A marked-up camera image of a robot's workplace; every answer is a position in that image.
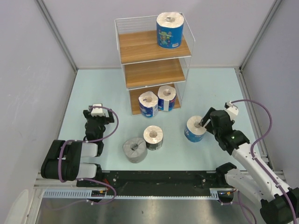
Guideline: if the blue-wrapped toilet roll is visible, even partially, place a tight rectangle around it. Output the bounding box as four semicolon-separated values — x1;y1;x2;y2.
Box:
184;116;206;142

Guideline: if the blue white-striped toilet roll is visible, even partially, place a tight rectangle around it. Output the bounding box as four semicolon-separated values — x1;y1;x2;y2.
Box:
157;85;176;112

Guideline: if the black-wrapped toilet roll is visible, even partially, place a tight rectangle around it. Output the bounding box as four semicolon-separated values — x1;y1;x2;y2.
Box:
143;126;164;151

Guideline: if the blue cartoon-print toilet roll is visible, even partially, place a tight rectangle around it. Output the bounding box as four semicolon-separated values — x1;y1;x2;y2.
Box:
156;12;185;49

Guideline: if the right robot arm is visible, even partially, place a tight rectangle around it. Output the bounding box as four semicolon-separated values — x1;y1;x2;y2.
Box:
199;105;299;224

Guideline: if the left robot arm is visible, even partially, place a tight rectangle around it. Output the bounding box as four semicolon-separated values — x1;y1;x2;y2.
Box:
41;104;119;187

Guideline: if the grey toilet roll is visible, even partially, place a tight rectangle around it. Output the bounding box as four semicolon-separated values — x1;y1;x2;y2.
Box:
122;137;148;163

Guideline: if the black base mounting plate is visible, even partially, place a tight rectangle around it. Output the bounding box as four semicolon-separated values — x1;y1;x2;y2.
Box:
77;171;236;203

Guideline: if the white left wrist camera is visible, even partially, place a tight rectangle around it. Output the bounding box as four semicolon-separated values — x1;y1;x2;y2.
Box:
89;103;105;117

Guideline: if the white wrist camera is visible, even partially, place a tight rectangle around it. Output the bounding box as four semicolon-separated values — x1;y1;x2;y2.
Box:
225;101;239;120
89;103;105;117

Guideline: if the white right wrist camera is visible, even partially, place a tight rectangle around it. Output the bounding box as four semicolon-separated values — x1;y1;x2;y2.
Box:
225;101;239;120

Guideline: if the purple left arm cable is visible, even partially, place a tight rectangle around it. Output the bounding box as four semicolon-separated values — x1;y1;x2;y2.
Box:
57;106;120;183

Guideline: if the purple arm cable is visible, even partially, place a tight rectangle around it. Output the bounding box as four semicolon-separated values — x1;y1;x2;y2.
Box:
57;106;120;183
230;99;297;224

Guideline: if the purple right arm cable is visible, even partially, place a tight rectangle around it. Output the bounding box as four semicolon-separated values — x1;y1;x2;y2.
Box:
230;99;297;224

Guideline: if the white slotted cable duct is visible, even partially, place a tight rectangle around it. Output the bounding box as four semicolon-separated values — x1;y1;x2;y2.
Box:
43;189;219;200

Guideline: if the white wire wooden shelf rack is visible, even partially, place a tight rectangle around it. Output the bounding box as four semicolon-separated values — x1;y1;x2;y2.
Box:
115;15;195;115

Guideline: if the aluminium frame rail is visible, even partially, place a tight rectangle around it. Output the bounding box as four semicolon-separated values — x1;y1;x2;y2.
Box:
34;170;288;189

